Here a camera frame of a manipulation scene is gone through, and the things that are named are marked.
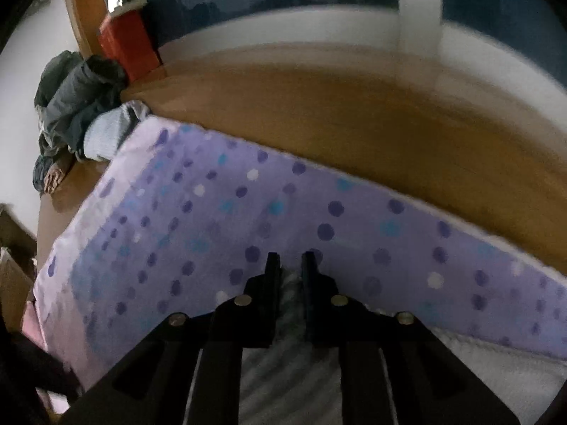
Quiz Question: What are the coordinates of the grey white striped garment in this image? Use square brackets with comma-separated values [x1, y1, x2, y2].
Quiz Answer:
[188, 270, 565, 425]

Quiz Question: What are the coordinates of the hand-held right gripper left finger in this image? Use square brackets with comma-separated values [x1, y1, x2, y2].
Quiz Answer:
[60, 252, 283, 425]

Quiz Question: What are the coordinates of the red box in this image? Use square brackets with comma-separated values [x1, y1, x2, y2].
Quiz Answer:
[97, 6, 167, 83]

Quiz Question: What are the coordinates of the light blue knit cloth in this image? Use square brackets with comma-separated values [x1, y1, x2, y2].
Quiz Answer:
[84, 100, 151, 162]

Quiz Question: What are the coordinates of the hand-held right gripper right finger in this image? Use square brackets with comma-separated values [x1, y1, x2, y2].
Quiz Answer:
[301, 251, 521, 425]

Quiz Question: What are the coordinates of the purple dotted bed sheet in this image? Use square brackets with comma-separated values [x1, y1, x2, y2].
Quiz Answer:
[33, 115, 567, 390]

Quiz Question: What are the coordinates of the wooden platform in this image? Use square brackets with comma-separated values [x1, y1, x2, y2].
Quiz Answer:
[62, 0, 567, 275]

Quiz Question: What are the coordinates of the dark clothes pile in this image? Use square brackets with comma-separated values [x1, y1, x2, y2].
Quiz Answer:
[33, 51, 129, 193]

